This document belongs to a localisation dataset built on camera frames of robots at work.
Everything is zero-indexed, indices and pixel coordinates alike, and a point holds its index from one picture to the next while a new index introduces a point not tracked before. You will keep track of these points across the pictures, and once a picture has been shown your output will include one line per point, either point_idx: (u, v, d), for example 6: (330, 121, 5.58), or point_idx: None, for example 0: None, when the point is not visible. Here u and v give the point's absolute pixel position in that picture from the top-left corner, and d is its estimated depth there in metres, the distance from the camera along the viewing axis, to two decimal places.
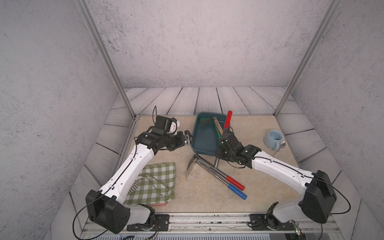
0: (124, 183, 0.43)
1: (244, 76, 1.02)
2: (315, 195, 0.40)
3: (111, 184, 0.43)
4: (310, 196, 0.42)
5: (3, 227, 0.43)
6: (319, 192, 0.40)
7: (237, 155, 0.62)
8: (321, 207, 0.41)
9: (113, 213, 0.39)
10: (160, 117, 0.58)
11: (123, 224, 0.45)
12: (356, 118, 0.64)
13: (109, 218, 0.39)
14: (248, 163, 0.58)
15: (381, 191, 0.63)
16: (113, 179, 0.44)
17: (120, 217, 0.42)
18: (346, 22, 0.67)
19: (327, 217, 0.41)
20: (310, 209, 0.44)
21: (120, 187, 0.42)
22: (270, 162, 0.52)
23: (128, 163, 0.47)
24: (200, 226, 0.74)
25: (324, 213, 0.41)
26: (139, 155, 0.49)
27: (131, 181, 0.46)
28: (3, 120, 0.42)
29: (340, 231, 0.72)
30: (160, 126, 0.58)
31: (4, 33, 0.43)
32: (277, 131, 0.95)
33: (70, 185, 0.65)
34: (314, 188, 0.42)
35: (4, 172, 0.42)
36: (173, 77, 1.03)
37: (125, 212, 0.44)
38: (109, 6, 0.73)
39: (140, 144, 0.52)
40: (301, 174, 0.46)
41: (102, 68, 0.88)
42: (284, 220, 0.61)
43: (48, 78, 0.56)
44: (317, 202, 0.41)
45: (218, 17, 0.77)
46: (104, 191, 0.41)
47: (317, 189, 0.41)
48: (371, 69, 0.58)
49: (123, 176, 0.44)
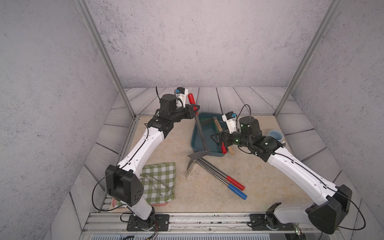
0: (138, 160, 0.47)
1: (245, 76, 1.02)
2: (335, 211, 0.38)
3: (127, 159, 0.47)
4: (329, 209, 0.39)
5: (3, 227, 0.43)
6: (339, 207, 0.38)
7: (254, 144, 0.55)
8: (335, 221, 0.39)
9: (131, 184, 0.43)
10: (163, 101, 0.57)
11: (138, 198, 0.49)
12: (356, 118, 0.64)
13: (126, 191, 0.44)
14: (265, 155, 0.52)
15: (381, 192, 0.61)
16: (129, 156, 0.48)
17: (135, 190, 0.46)
18: (346, 22, 0.67)
19: (336, 228, 0.40)
20: (320, 218, 0.43)
21: (135, 163, 0.46)
22: (291, 162, 0.47)
23: (141, 143, 0.51)
24: (200, 226, 0.74)
25: (334, 226, 0.40)
26: (152, 136, 0.53)
27: (145, 159, 0.50)
28: (3, 120, 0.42)
29: (340, 231, 0.72)
30: (165, 109, 0.59)
31: (4, 33, 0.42)
32: (278, 131, 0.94)
33: (70, 185, 0.65)
34: (335, 202, 0.39)
35: (4, 172, 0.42)
36: (173, 77, 1.03)
37: (140, 186, 0.48)
38: (109, 6, 0.73)
39: (151, 128, 0.56)
40: (324, 185, 0.42)
41: (101, 68, 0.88)
42: (284, 221, 0.61)
43: (48, 78, 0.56)
44: (334, 216, 0.39)
45: (218, 17, 0.77)
46: (122, 166, 0.45)
47: (338, 204, 0.38)
48: (371, 69, 0.58)
49: (138, 153, 0.48)
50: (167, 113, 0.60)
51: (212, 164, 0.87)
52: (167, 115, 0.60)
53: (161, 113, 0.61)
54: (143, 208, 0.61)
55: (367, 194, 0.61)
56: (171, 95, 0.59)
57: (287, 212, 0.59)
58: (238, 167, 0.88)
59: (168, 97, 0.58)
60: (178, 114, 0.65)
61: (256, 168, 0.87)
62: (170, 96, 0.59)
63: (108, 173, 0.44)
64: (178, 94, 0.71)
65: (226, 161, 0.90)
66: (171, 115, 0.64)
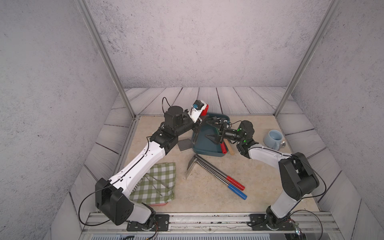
0: (132, 177, 0.44)
1: (244, 76, 1.02)
2: (284, 165, 0.48)
3: (120, 175, 0.44)
4: (282, 167, 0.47)
5: (3, 227, 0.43)
6: (289, 163, 0.48)
7: (241, 145, 0.70)
8: (292, 180, 0.47)
9: (118, 205, 0.40)
10: (168, 116, 0.52)
11: (125, 216, 0.45)
12: (356, 118, 0.64)
13: (112, 210, 0.40)
14: (247, 155, 0.70)
15: (381, 192, 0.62)
16: (123, 171, 0.45)
17: (123, 210, 0.43)
18: (346, 22, 0.67)
19: (300, 190, 0.46)
20: (288, 185, 0.50)
21: (127, 181, 0.43)
22: (260, 148, 0.63)
23: (139, 158, 0.48)
24: (200, 226, 0.74)
25: (296, 186, 0.46)
26: (151, 152, 0.50)
27: (140, 177, 0.48)
28: (3, 120, 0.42)
29: (340, 231, 0.72)
30: (170, 124, 0.53)
31: (4, 33, 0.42)
32: (277, 131, 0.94)
33: (70, 185, 0.65)
34: (285, 160, 0.51)
35: (3, 172, 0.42)
36: (173, 77, 1.03)
37: (130, 205, 0.45)
38: (109, 7, 0.73)
39: (153, 142, 0.53)
40: (280, 153, 0.55)
41: (101, 68, 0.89)
42: (281, 216, 0.62)
43: (48, 78, 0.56)
44: (287, 173, 0.48)
45: (218, 17, 0.77)
46: (113, 182, 0.43)
47: (290, 162, 0.48)
48: (371, 69, 0.58)
49: (133, 169, 0.45)
50: (172, 128, 0.55)
51: (212, 164, 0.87)
52: (172, 129, 0.55)
53: (165, 127, 0.56)
54: (141, 214, 0.59)
55: (367, 194, 0.61)
56: (177, 108, 0.54)
57: (279, 201, 0.61)
58: (238, 167, 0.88)
59: (173, 111, 0.53)
60: (186, 125, 0.60)
61: (256, 168, 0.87)
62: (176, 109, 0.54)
63: (98, 187, 0.41)
64: (194, 110, 0.64)
65: (226, 161, 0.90)
66: (176, 129, 0.58)
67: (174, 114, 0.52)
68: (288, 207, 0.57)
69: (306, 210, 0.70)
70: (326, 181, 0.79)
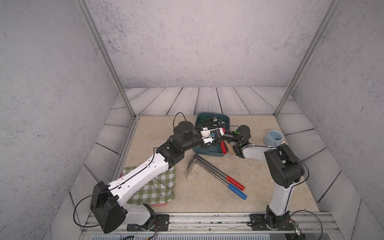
0: (130, 186, 0.44)
1: (244, 76, 1.02)
2: (269, 154, 0.54)
3: (119, 182, 0.44)
4: (267, 157, 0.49)
5: (3, 227, 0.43)
6: (274, 152, 0.53)
7: (238, 148, 0.75)
8: (277, 167, 0.52)
9: (110, 214, 0.39)
10: (178, 131, 0.51)
11: (114, 225, 0.44)
12: (356, 118, 0.64)
13: (103, 217, 0.40)
14: (241, 155, 0.76)
15: (381, 192, 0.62)
16: (123, 178, 0.45)
17: (113, 219, 0.42)
18: (346, 22, 0.67)
19: (286, 176, 0.50)
20: (275, 175, 0.54)
21: (125, 190, 0.43)
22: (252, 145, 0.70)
23: (141, 168, 0.48)
24: (200, 226, 0.74)
25: (281, 173, 0.51)
26: (155, 164, 0.49)
27: (139, 187, 0.47)
28: (3, 120, 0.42)
29: (340, 231, 0.72)
30: (177, 139, 0.52)
31: (4, 33, 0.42)
32: (277, 131, 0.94)
33: (70, 185, 0.65)
34: (270, 150, 0.57)
35: (3, 172, 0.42)
36: (173, 77, 1.03)
37: (122, 215, 0.44)
38: (109, 6, 0.73)
39: (158, 153, 0.53)
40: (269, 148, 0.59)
41: (101, 68, 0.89)
42: (279, 213, 0.63)
43: (48, 78, 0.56)
44: (272, 161, 0.53)
45: (218, 17, 0.77)
46: (111, 187, 0.43)
47: (274, 152, 0.54)
48: (371, 69, 0.58)
49: (133, 178, 0.45)
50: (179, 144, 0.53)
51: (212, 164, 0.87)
52: (179, 145, 0.54)
53: (174, 140, 0.55)
54: (139, 216, 0.59)
55: (367, 194, 0.61)
56: (188, 123, 0.54)
57: (276, 197, 0.62)
58: (238, 167, 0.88)
59: (184, 127, 0.52)
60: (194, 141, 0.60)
61: (256, 168, 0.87)
62: (186, 124, 0.53)
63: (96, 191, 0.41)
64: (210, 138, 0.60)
65: (226, 161, 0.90)
66: (184, 145, 0.57)
67: (184, 129, 0.52)
68: (282, 200, 0.59)
69: (306, 210, 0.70)
70: (327, 182, 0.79)
